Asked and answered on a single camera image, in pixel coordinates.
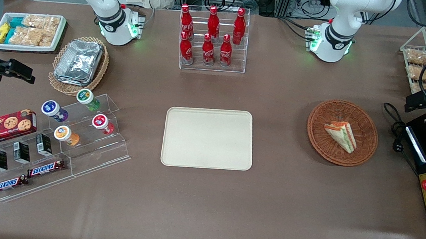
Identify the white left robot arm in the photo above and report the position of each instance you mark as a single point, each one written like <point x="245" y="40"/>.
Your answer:
<point x="345" y="14"/>

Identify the white rectangular snack tray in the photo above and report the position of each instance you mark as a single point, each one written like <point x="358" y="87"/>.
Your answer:
<point x="59" y="34"/>

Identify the aluminium foil tray stack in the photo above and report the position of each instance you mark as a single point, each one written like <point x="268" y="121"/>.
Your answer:
<point x="79" y="62"/>

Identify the brown round wicker basket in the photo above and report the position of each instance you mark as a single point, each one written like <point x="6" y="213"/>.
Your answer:
<point x="368" y="133"/>

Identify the light oval wicker basket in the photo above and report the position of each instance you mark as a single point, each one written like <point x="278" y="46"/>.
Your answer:
<point x="98" y="70"/>

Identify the wrapped triangular sandwich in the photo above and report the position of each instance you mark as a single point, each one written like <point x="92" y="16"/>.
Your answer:
<point x="341" y="135"/>

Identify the beige plastic serving tray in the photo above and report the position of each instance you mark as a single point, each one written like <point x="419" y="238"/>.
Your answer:
<point x="208" y="139"/>

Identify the clear rice cracker pack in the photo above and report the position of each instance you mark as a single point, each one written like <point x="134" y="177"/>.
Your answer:
<point x="25" y="36"/>
<point x="41" y="21"/>
<point x="47" y="37"/>

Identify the teal snack packet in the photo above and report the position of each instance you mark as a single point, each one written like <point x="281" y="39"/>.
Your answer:
<point x="17" y="22"/>
<point x="9" y="35"/>

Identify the yellow snack packet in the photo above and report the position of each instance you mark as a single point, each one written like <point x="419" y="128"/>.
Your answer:
<point x="2" y="33"/>

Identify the purple lid gum jar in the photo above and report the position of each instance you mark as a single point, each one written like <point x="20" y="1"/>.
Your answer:
<point x="50" y="108"/>

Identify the green lid gum jar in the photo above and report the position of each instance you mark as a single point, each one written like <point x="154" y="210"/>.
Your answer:
<point x="85" y="96"/>

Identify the orange lid gum jar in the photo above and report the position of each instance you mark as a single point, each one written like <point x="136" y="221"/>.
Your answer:
<point x="63" y="133"/>

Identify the red lid gum jar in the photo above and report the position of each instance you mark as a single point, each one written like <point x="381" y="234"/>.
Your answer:
<point x="99" y="121"/>

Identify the brown Snickers bar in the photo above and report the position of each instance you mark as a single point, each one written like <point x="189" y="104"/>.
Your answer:
<point x="9" y="185"/>
<point x="46" y="168"/>

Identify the clear acrylic stepped stand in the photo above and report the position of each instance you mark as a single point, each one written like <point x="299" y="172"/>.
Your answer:
<point x="104" y="155"/>

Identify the red cola bottle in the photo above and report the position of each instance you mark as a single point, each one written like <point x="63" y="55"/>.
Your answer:
<point x="186" y="49"/>
<point x="213" y="22"/>
<point x="225" y="52"/>
<point x="186" y="20"/>
<point x="239" y="25"/>
<point x="208" y="50"/>

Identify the clear acrylic bottle rack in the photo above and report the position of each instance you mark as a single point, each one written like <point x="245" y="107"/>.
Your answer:
<point x="240" y="58"/>

